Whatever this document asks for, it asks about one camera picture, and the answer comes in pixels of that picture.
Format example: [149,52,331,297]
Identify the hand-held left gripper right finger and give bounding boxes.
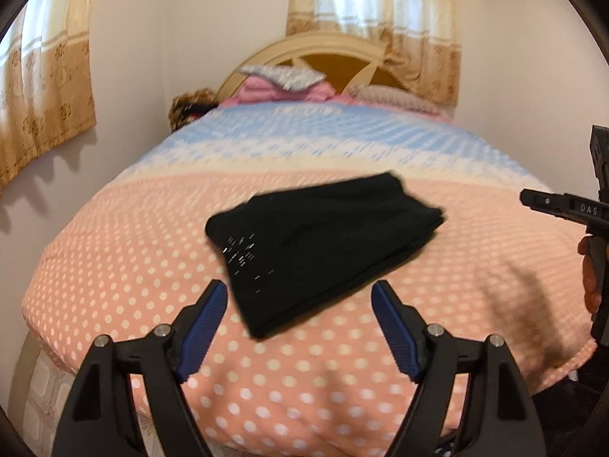
[371,280,548,457]

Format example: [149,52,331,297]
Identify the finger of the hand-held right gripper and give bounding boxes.
[520,188,565,218]

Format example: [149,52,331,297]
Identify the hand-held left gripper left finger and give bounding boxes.
[52,279,228,457]

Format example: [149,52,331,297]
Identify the black pants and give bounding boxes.
[206,170,449,341]

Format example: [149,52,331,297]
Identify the person's right hand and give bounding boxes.
[578,235,603,315]

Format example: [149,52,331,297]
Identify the polka-dot pink blue bedspread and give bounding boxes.
[21,102,600,453]

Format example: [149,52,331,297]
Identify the white quilted mattress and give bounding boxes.
[10,333,148,457]

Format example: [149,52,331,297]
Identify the beige patterned curtain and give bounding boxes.
[0,0,98,191]
[284,0,463,108]

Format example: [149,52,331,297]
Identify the brown plush toy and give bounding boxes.
[169,86,220,131]

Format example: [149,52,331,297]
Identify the pink cloth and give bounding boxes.
[219,78,357,108]

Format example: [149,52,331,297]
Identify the cream wooden headboard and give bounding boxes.
[216,32,415,105]

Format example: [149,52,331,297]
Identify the grey patterned cloth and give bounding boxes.
[238,64,327,92]

